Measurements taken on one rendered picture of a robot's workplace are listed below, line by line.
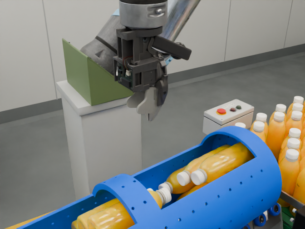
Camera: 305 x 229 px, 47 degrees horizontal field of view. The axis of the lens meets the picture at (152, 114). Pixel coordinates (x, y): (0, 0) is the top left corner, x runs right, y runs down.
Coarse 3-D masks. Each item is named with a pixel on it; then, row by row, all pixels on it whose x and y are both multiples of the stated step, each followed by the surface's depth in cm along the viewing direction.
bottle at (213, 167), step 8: (240, 144) 103; (224, 152) 100; (232, 152) 100; (240, 152) 101; (248, 152) 102; (208, 160) 97; (216, 160) 96; (224, 160) 97; (232, 160) 98; (240, 160) 100; (248, 160) 102; (200, 168) 97; (208, 168) 95; (216, 168) 95; (224, 168) 96; (232, 168) 98; (208, 176) 95; (216, 176) 95
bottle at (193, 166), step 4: (224, 144) 112; (228, 144) 111; (220, 148) 110; (224, 148) 109; (208, 152) 108; (212, 152) 107; (216, 152) 107; (200, 156) 106; (204, 156) 106; (208, 156) 105; (192, 160) 105; (196, 160) 104; (200, 160) 103; (188, 164) 104; (192, 164) 103; (196, 164) 102; (200, 164) 102; (188, 168) 102; (192, 168) 102; (196, 168) 101; (188, 172) 101
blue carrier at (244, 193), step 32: (224, 128) 108; (256, 160) 96; (96, 192) 90; (128, 192) 80; (192, 192) 84; (224, 192) 87; (256, 192) 93; (32, 224) 84; (64, 224) 92; (160, 224) 77; (192, 224) 81; (224, 224) 87
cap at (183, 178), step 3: (177, 174) 102; (180, 174) 101; (183, 174) 100; (186, 174) 101; (177, 177) 102; (180, 177) 101; (183, 177) 100; (186, 177) 100; (177, 180) 103; (180, 180) 102; (183, 180) 100; (186, 180) 100; (189, 180) 101; (180, 183) 102; (183, 183) 101; (186, 183) 100
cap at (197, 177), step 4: (192, 172) 95; (196, 172) 94; (200, 172) 95; (192, 176) 96; (196, 176) 94; (200, 176) 94; (192, 180) 96; (196, 180) 95; (200, 180) 94; (204, 180) 95; (196, 184) 95
